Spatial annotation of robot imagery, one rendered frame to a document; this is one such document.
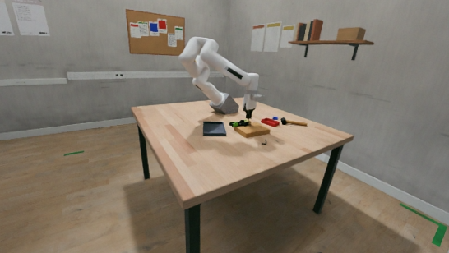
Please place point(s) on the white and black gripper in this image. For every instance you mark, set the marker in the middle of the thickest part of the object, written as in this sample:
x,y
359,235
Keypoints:
x,y
248,105

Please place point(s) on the light wooden board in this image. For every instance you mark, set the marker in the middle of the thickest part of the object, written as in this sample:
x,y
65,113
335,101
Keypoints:
x,y
254,129

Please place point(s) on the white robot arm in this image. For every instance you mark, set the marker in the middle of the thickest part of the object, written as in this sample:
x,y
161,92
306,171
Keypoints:
x,y
198,69

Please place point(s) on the red open tray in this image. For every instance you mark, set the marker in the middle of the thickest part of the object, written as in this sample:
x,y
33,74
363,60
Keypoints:
x,y
270,122

